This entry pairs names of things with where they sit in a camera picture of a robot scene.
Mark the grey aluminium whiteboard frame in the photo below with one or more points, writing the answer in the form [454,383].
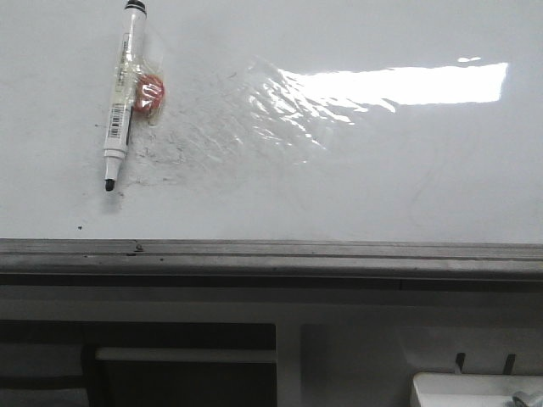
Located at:
[275,263]

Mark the white whiteboard marker pen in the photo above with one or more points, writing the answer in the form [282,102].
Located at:
[127,70]

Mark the white horizontal bar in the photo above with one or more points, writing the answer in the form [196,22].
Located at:
[189,355]

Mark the red round magnet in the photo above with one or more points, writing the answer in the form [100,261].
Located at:
[150,93]

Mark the white box lower right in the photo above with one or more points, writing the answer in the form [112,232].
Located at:
[440,389]

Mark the white whiteboard surface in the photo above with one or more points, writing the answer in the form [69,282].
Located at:
[396,121]

